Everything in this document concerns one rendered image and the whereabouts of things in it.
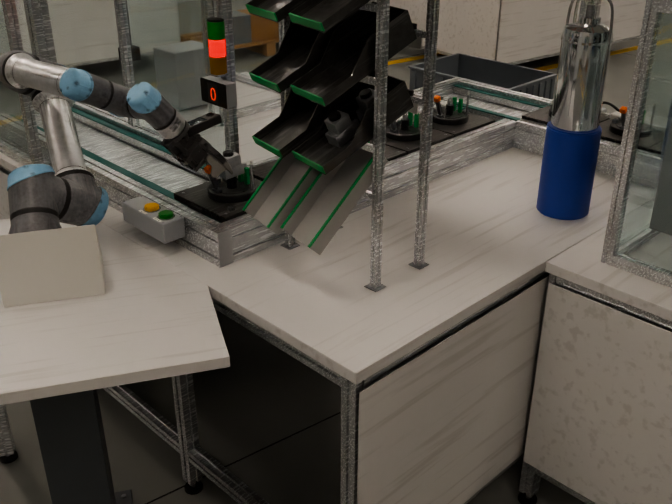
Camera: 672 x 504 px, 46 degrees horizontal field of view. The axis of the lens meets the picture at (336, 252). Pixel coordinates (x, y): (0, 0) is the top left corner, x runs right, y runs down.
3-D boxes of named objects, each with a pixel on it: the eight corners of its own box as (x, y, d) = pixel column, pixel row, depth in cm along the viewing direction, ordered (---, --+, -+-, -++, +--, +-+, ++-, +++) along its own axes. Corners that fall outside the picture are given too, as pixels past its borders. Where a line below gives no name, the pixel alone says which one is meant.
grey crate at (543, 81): (504, 138, 378) (509, 90, 367) (405, 109, 418) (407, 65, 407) (553, 118, 404) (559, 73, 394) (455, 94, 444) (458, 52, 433)
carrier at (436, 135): (407, 157, 260) (409, 120, 254) (355, 139, 275) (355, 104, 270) (453, 140, 275) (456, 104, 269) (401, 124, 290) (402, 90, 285)
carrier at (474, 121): (454, 140, 275) (456, 104, 270) (402, 124, 291) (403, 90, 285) (495, 124, 290) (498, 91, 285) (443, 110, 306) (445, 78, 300)
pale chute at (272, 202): (278, 235, 199) (267, 227, 196) (253, 217, 209) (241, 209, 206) (344, 145, 200) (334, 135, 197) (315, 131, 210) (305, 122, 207)
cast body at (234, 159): (226, 180, 222) (222, 156, 219) (217, 176, 225) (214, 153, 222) (250, 171, 227) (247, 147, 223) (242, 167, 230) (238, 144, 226)
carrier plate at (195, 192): (225, 224, 214) (224, 217, 213) (173, 199, 229) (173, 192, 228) (291, 199, 229) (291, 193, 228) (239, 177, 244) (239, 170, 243)
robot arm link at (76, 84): (-16, 37, 220) (83, 60, 190) (20, 51, 229) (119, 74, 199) (-28, 77, 221) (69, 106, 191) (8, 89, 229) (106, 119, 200)
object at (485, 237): (355, 385, 170) (356, 373, 169) (34, 190, 266) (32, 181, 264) (659, 201, 258) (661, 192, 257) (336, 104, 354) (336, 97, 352)
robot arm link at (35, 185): (-1, 221, 200) (-5, 172, 205) (46, 229, 211) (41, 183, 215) (27, 203, 194) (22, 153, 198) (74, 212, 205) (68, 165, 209)
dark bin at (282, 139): (282, 158, 191) (269, 134, 187) (255, 143, 201) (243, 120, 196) (368, 94, 199) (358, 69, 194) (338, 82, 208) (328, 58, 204)
